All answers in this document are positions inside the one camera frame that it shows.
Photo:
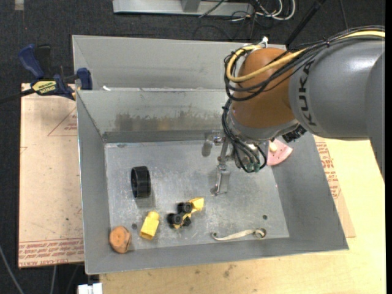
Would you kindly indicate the yellow toy brick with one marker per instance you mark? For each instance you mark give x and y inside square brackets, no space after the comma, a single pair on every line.
[149,226]

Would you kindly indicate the yellow toy vehicle, black wheels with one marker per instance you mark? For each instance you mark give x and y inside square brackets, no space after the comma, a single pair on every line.
[183,214]

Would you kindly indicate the pink wedge-shaped toy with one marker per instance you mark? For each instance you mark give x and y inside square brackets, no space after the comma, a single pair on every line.
[280,156]

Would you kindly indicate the black toy wheel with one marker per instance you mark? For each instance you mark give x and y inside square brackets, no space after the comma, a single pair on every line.
[140,182]

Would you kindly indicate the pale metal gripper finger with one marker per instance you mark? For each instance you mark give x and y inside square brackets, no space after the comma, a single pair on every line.
[222,182]
[207,148]

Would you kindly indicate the orange-brown round toy bread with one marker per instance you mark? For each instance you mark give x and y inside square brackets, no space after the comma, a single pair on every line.
[120,239]

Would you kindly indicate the brown cardboard board, red print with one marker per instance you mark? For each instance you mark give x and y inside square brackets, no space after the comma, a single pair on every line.
[49,179]

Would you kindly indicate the grey metal bin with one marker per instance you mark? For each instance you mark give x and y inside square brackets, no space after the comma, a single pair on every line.
[183,176]

